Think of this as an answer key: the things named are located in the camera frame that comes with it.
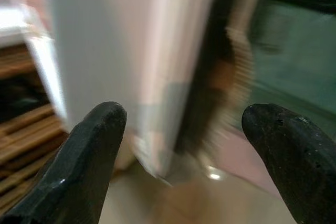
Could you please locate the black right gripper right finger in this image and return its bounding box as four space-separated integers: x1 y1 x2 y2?
241 103 336 224

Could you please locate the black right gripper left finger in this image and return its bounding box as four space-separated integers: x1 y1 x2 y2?
0 101 128 224

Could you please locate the white fridge door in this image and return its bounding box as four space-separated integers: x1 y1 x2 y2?
0 0 219 180

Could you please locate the wooden slatted rack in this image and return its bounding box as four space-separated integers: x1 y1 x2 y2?
0 45 68 210

